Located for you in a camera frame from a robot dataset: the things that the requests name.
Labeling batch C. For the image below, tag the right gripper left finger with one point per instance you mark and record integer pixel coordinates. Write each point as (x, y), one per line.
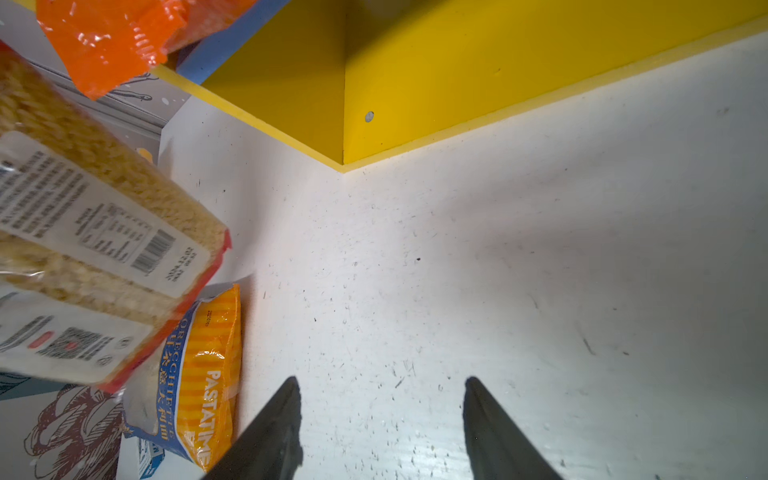
(269, 448)

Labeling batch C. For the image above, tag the yellow shelf pink blue boards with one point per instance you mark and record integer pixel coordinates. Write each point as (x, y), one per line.
(350, 83)

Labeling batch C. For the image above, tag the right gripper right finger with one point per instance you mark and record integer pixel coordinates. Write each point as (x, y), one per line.
(495, 445)

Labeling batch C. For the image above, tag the blue macaroni bag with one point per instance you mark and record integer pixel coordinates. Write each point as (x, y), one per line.
(183, 397)

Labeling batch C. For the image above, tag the orange Pastatime macaroni bag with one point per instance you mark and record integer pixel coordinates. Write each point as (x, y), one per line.
(104, 43)

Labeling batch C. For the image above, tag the red macaroni bag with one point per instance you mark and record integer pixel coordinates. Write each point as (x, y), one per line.
(101, 254)

